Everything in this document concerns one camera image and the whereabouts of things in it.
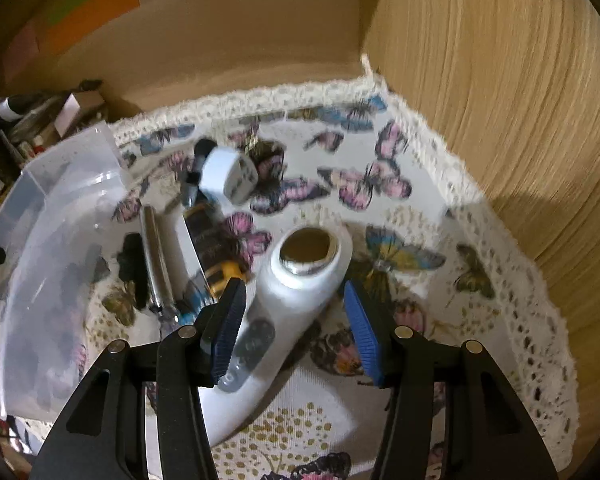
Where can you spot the small black object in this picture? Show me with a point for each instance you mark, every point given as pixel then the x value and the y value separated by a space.
pixel 133 269

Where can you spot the small white cardboard box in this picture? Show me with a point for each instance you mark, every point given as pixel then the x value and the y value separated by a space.
pixel 77 105

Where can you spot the silver metal cylinder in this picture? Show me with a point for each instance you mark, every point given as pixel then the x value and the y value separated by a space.
pixel 160 289

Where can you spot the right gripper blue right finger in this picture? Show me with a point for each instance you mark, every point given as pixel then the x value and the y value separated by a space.
pixel 366 330

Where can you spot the butterfly print lace tablecloth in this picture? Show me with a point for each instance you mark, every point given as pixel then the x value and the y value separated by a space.
pixel 426 244

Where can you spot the dark wine bottle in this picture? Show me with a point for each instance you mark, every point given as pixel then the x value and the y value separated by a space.
pixel 15 107

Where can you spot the pink sticky paper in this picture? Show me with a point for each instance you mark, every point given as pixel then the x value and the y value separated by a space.
pixel 20 52

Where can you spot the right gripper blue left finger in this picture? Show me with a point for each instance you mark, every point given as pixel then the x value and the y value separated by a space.
pixel 220 326

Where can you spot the orange sticky paper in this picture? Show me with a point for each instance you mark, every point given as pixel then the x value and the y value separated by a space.
pixel 87 18

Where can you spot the white handheld massager device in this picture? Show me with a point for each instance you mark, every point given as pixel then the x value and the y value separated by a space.
pixel 297 278

